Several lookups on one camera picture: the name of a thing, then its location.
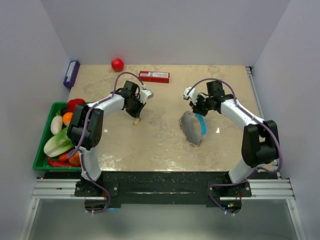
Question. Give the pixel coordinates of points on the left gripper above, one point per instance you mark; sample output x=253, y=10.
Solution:
x=136, y=114

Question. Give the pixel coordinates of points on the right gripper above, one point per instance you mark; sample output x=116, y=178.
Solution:
x=196, y=108

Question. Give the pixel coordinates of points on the blue grey keyring with rings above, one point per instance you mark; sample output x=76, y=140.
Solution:
x=193, y=126

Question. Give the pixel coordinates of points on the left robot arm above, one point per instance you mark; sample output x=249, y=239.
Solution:
x=86, y=128

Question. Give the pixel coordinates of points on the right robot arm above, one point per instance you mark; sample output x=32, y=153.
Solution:
x=260, y=139

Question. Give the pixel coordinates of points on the red rectangular box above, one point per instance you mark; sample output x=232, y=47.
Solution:
x=154, y=77

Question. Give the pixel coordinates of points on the red tomato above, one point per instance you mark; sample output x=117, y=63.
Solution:
x=117, y=64

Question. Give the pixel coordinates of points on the red bell pepper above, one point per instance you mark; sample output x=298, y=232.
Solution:
x=71, y=104

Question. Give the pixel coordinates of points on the orange fruit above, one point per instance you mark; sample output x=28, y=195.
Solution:
x=66, y=118

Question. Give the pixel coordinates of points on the purple box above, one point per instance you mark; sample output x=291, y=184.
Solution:
x=71, y=74

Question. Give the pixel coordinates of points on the orange pumpkin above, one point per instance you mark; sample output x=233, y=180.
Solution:
x=75, y=160

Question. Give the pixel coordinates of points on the white radish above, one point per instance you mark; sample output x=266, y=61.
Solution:
x=56, y=125

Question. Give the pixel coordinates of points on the orange carrot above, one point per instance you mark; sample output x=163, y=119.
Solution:
x=64, y=157

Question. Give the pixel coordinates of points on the green cabbage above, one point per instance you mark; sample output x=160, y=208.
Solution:
x=58, y=144

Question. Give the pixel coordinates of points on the red chili pepper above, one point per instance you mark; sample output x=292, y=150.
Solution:
x=59, y=163

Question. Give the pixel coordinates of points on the green plastic bin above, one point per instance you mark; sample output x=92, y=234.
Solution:
x=41, y=162

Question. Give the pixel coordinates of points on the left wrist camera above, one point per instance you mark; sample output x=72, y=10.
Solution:
x=144, y=95

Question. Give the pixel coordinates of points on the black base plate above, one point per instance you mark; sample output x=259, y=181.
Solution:
x=164, y=188

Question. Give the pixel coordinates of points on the aluminium frame rail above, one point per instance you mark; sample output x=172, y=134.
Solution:
x=261, y=189

